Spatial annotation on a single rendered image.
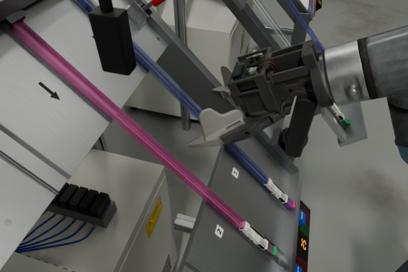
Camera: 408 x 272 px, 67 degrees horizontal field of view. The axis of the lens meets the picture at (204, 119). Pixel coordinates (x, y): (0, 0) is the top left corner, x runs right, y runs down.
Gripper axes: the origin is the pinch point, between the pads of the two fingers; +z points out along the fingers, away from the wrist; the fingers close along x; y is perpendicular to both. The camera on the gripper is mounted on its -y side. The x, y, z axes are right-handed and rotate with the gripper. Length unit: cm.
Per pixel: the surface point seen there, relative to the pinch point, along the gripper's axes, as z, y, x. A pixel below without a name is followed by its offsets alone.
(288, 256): -7.0, -24.3, 10.2
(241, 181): -2.3, -12.0, 3.7
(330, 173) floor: 5, -101, -73
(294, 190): -7.0, -24.3, -3.5
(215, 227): -1.6, -9.4, 14.1
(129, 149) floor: 96, -51, -59
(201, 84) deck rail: 2.0, 2.1, -8.0
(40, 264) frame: 33.9, -9.2, 21.6
